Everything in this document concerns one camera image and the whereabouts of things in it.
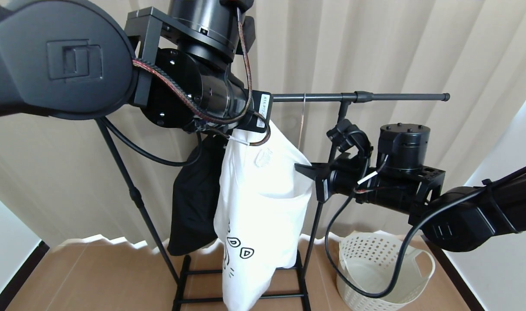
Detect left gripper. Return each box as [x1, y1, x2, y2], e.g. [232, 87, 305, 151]
[204, 73, 272, 132]

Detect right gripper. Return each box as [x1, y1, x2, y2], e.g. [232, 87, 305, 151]
[294, 163, 378, 203]

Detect pink clothes hanger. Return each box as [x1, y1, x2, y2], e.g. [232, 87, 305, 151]
[298, 93, 306, 149]

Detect white garment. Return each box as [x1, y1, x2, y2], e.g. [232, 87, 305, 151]
[213, 120, 315, 311]

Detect black shorts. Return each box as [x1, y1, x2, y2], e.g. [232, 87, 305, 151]
[167, 134, 226, 256]

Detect white laundry basket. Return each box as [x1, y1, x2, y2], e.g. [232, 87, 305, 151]
[335, 232, 436, 311]

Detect black clothes rack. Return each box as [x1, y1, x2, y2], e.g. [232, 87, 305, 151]
[94, 92, 450, 311]

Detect beige curtain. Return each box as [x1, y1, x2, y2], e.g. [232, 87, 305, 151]
[0, 0, 526, 251]

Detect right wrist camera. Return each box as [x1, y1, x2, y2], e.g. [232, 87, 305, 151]
[326, 119, 373, 162]

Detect black cable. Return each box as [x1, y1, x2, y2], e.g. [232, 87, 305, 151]
[324, 162, 526, 299]
[99, 117, 204, 167]

